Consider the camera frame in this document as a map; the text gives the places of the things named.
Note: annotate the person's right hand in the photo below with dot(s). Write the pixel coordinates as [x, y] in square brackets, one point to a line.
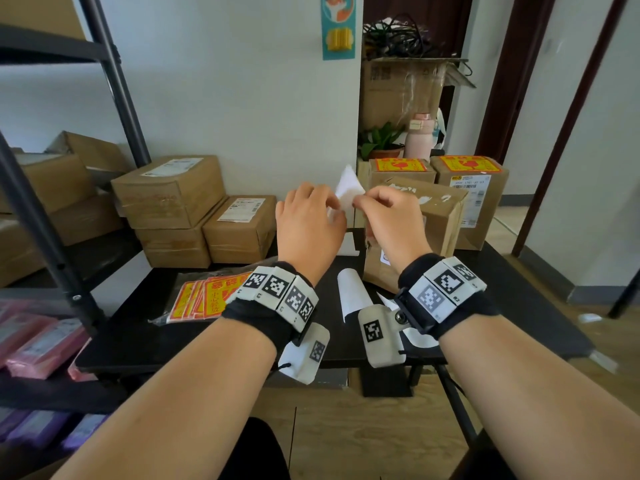
[395, 224]

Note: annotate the person's left hand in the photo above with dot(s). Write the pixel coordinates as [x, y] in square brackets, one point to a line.
[310, 229]

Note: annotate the white sticker backing paper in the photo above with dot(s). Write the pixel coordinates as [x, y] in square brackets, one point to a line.
[350, 187]
[352, 294]
[420, 339]

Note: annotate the single red yellow sticker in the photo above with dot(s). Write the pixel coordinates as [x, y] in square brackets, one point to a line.
[400, 165]
[470, 164]

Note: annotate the small cardboard parcel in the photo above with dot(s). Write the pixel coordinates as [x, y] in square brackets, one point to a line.
[497, 204]

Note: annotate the stack of red yellow stickers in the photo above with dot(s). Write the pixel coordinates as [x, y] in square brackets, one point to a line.
[215, 294]

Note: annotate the stack of cardboard boxes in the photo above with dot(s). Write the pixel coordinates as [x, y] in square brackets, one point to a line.
[165, 194]

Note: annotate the clear plastic bag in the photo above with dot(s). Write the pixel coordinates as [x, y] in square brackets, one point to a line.
[162, 318]

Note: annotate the pile of cardboard boxes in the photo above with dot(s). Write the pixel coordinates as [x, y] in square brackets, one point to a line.
[55, 184]

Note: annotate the large plain cardboard box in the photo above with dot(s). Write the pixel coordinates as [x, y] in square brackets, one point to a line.
[40, 14]

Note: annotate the person's left forearm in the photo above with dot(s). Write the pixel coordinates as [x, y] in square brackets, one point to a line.
[170, 414]

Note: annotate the person's right forearm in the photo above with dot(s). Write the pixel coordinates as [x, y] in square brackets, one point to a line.
[530, 409]

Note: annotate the person's black trousers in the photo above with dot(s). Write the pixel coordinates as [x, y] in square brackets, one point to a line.
[255, 454]

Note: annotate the light wood cabinet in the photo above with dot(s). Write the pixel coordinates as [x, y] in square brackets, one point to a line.
[361, 194]

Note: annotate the black wristband white markers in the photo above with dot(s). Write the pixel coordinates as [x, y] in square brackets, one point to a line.
[275, 294]
[445, 289]

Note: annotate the pink water bottle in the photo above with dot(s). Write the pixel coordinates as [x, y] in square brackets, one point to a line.
[419, 142]

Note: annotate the potted green plant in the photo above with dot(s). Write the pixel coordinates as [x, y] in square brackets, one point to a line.
[380, 139]

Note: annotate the white plastic bag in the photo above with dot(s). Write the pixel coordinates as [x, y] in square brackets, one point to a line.
[439, 127]

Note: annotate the small white floor object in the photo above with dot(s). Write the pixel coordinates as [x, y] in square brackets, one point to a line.
[590, 318]

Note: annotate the wood-top desk black legs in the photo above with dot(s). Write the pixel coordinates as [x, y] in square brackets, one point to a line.
[624, 294]

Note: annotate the white paper scrap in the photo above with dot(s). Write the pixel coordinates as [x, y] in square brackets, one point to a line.
[604, 361]

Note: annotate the black metal shelf rack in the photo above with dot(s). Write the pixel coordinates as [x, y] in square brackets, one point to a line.
[52, 244]

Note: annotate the pile of pink packets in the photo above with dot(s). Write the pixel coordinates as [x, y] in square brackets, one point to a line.
[40, 344]

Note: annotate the teal wall poster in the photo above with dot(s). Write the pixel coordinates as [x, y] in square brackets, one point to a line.
[339, 54]

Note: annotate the yellow wall holder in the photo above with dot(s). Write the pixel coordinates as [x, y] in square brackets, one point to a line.
[340, 39]

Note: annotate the thick dark brown door frame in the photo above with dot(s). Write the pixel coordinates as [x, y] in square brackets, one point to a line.
[516, 69]

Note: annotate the thin dark brown door frame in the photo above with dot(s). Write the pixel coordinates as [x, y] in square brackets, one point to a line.
[570, 124]

